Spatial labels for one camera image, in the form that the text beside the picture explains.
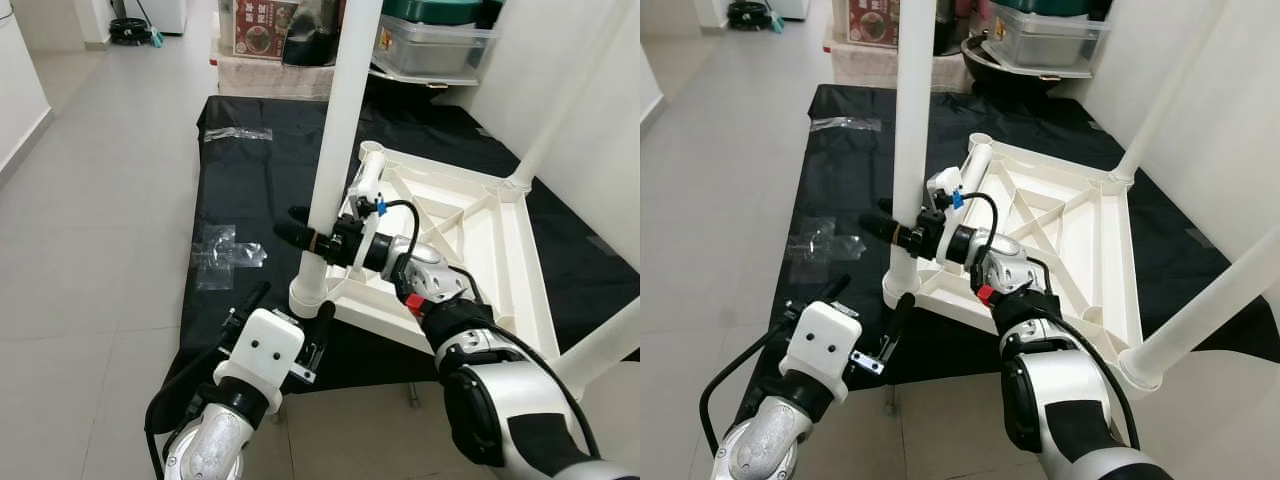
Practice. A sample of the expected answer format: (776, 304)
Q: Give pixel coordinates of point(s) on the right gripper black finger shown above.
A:
(298, 238)
(300, 214)
(888, 232)
(886, 205)

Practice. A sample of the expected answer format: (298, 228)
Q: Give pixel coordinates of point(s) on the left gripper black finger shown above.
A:
(252, 303)
(825, 297)
(900, 325)
(323, 330)

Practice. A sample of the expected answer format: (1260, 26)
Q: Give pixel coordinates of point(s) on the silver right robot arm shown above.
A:
(1080, 410)
(520, 410)

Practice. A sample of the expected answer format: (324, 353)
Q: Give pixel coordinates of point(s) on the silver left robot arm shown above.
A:
(770, 440)
(215, 440)

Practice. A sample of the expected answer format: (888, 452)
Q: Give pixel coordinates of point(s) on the white plastic children table top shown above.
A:
(500, 240)
(1090, 230)

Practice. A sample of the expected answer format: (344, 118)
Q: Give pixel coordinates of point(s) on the black table cloth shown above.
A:
(260, 190)
(850, 180)

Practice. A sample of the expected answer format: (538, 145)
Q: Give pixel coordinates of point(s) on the clear tape cross patch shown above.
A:
(820, 243)
(225, 255)

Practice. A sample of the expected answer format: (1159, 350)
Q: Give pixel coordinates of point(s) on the clear tape strip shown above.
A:
(845, 124)
(238, 134)

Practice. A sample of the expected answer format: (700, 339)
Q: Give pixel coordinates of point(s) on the black plastic bag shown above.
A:
(312, 35)
(950, 25)

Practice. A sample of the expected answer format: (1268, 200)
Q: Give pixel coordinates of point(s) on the red printed box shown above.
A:
(262, 28)
(872, 22)

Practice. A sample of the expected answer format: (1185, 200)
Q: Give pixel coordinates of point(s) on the clear plastic storage box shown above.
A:
(435, 50)
(1045, 40)

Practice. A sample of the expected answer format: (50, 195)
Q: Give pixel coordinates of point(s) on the mop with teal head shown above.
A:
(155, 38)
(776, 22)

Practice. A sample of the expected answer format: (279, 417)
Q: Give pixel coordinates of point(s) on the small black floor appliance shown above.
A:
(128, 32)
(748, 14)

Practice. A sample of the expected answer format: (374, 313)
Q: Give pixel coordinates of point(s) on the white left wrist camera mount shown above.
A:
(262, 350)
(822, 345)

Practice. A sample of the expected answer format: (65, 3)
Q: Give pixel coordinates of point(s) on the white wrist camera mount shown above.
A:
(945, 182)
(822, 345)
(262, 350)
(368, 190)

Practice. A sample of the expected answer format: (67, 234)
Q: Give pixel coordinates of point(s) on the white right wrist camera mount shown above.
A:
(368, 190)
(945, 182)

